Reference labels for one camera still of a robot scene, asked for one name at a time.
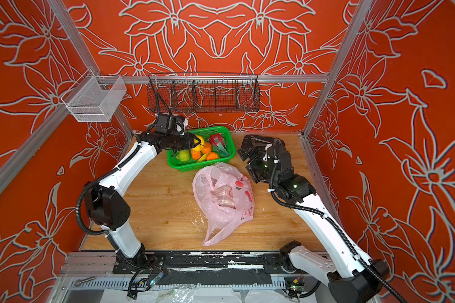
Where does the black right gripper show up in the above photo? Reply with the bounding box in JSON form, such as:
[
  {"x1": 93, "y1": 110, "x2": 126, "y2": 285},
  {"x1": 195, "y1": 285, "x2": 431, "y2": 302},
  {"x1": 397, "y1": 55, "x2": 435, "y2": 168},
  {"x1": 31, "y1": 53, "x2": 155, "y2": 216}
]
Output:
[{"x1": 237, "y1": 144, "x2": 282, "y2": 186}]

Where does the green apple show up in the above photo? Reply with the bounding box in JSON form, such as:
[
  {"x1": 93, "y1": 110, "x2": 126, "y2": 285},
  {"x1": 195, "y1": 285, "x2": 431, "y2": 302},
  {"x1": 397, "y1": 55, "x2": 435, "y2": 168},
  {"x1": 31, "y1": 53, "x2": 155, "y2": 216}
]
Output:
[{"x1": 176, "y1": 150, "x2": 191, "y2": 162}]

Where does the yellow lemon fruit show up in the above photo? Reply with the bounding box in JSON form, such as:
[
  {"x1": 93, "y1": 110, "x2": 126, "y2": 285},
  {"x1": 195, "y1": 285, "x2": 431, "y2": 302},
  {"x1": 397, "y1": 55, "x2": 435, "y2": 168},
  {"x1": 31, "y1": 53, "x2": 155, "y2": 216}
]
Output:
[{"x1": 192, "y1": 135, "x2": 206, "y2": 152}]

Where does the orange fruit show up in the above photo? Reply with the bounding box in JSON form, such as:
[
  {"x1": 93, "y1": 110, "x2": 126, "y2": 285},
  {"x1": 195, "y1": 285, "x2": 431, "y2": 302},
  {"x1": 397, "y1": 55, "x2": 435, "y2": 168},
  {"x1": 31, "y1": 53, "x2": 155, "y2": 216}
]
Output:
[
  {"x1": 190, "y1": 149, "x2": 202, "y2": 161},
  {"x1": 206, "y1": 151, "x2": 219, "y2": 161},
  {"x1": 201, "y1": 142, "x2": 212, "y2": 154}
]

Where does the pink plastic bag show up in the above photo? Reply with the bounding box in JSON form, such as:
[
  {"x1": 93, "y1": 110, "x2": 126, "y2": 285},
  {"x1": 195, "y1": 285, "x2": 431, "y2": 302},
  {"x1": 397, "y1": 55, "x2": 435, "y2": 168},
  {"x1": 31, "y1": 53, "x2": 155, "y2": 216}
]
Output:
[{"x1": 192, "y1": 162, "x2": 255, "y2": 247}]

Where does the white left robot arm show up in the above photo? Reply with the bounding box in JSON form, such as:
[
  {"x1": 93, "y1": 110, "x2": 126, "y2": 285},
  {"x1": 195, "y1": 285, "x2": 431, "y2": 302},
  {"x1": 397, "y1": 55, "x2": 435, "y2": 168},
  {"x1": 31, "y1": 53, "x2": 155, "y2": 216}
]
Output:
[{"x1": 75, "y1": 131, "x2": 201, "y2": 268}]

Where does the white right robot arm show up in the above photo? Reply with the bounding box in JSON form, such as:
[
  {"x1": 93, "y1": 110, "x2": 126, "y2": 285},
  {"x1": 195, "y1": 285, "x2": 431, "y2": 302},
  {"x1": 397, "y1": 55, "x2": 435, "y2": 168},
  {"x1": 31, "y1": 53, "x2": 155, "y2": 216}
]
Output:
[{"x1": 238, "y1": 135, "x2": 389, "y2": 302}]

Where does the black plastic tool case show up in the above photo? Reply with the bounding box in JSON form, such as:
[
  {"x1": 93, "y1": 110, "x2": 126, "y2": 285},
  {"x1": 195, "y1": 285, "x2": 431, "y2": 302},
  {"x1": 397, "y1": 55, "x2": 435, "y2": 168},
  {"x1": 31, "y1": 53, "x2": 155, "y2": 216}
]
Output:
[{"x1": 239, "y1": 135, "x2": 276, "y2": 153}]

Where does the yellow banana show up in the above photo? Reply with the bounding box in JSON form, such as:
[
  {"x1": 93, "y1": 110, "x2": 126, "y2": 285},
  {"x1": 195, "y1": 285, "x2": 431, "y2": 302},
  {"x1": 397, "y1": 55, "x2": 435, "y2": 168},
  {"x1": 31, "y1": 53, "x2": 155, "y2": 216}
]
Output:
[{"x1": 197, "y1": 154, "x2": 207, "y2": 162}]

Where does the green plastic basket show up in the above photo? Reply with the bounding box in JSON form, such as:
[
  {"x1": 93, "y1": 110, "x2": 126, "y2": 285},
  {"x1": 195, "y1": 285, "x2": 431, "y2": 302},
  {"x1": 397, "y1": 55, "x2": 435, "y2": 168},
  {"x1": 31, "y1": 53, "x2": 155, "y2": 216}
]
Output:
[{"x1": 166, "y1": 125, "x2": 236, "y2": 172}]

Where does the clear plastic wrap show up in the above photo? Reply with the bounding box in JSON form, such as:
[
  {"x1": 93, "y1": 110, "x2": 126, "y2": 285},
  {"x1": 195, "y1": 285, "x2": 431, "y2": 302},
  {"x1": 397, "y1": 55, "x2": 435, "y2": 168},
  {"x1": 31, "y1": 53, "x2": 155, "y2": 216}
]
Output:
[{"x1": 155, "y1": 288, "x2": 213, "y2": 303}]

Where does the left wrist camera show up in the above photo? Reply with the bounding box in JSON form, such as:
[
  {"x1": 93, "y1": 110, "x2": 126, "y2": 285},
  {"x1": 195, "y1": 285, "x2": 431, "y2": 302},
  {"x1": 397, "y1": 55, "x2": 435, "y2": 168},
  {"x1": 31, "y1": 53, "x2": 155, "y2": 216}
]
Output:
[{"x1": 154, "y1": 113, "x2": 188, "y2": 135}]

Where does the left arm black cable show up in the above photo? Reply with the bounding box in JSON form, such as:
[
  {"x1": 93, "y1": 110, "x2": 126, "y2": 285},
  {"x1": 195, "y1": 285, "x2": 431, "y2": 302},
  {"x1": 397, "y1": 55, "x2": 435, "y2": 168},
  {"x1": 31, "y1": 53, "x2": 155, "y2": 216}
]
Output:
[{"x1": 75, "y1": 92, "x2": 175, "y2": 236}]

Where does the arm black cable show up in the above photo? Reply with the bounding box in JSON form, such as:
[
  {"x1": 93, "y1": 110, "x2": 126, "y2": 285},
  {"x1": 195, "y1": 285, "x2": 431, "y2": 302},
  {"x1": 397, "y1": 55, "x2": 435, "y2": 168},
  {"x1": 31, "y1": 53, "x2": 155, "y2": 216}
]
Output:
[
  {"x1": 75, "y1": 92, "x2": 175, "y2": 236},
  {"x1": 268, "y1": 138, "x2": 408, "y2": 303}
]

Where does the black wire wall basket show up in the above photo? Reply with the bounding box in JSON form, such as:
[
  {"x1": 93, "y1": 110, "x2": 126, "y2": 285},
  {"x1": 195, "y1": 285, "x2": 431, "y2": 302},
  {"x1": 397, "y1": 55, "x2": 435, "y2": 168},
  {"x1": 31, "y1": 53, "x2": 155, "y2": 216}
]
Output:
[{"x1": 146, "y1": 72, "x2": 261, "y2": 114}]

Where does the white wire wall basket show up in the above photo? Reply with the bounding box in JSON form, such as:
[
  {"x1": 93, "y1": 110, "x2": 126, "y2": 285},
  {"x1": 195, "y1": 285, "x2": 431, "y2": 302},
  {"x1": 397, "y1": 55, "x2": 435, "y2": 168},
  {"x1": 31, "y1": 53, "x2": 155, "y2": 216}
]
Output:
[{"x1": 59, "y1": 69, "x2": 127, "y2": 123}]

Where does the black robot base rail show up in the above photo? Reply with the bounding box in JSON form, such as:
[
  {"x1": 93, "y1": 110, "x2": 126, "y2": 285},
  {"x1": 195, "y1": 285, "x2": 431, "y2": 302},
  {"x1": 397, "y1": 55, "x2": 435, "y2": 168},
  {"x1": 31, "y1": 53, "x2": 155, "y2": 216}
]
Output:
[{"x1": 112, "y1": 251, "x2": 317, "y2": 294}]

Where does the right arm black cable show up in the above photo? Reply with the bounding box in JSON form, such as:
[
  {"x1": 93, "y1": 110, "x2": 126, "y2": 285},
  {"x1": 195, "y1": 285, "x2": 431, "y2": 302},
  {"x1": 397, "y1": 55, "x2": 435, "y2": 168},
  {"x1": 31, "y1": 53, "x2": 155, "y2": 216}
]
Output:
[{"x1": 268, "y1": 138, "x2": 408, "y2": 303}]

